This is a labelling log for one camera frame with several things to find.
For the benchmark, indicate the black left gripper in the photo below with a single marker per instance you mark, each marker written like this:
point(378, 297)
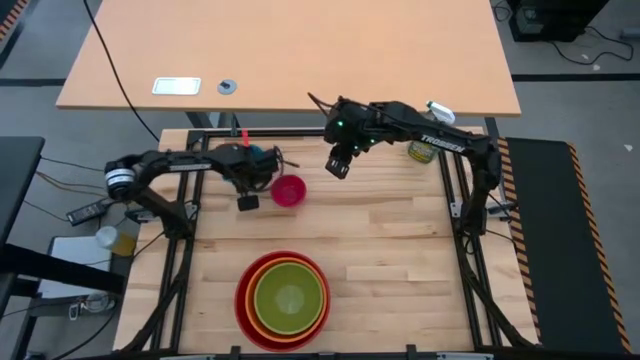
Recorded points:
point(242, 165)

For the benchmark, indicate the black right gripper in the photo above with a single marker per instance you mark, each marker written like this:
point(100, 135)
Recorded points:
point(346, 144)

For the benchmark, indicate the small pink bowl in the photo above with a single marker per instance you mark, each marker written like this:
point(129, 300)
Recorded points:
point(288, 190)

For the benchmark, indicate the green bowl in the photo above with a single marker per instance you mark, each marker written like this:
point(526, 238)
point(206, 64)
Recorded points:
point(289, 298)

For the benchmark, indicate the orange bowl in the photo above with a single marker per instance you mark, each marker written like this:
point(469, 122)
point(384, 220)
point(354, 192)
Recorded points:
point(249, 310)

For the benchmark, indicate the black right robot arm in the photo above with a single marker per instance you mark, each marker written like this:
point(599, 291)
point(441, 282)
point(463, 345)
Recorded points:
point(440, 140)

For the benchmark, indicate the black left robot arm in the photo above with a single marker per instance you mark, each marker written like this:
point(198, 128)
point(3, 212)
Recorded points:
point(165, 162)

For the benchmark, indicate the stacked red orange green bowls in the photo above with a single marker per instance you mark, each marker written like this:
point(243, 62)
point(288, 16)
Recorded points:
point(240, 320)

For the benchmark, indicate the red tag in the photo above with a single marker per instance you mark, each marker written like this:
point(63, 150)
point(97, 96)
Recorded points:
point(245, 138)

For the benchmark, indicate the spray cleaner bottle green label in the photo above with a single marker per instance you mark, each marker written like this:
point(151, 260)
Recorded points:
point(425, 150)

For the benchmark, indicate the light wooden desk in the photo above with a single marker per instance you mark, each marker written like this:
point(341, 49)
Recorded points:
point(300, 50)

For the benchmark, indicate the white desk outlet plate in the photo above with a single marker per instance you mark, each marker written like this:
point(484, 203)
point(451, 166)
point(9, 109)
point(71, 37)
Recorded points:
point(176, 86)

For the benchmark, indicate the plastic bottle yellow liquid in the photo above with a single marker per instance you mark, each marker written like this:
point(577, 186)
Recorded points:
point(117, 242)

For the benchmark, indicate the black power adapter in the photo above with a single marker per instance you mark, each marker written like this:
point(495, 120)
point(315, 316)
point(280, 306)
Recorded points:
point(86, 212)

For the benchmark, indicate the white board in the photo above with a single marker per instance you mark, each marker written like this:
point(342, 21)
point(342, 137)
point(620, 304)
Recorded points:
point(75, 255)

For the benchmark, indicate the black mat hazard stripes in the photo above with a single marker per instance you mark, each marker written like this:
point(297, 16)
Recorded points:
point(555, 240)

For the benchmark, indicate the black side table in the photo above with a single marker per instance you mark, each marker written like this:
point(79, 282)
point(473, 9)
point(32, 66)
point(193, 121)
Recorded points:
point(17, 180)

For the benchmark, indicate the black equipment box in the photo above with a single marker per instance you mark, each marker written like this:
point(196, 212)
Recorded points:
point(555, 20)

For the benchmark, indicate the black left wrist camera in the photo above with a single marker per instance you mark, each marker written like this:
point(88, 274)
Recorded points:
point(248, 202)

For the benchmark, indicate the black aluminium table frame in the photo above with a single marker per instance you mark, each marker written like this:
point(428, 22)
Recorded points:
point(280, 132)

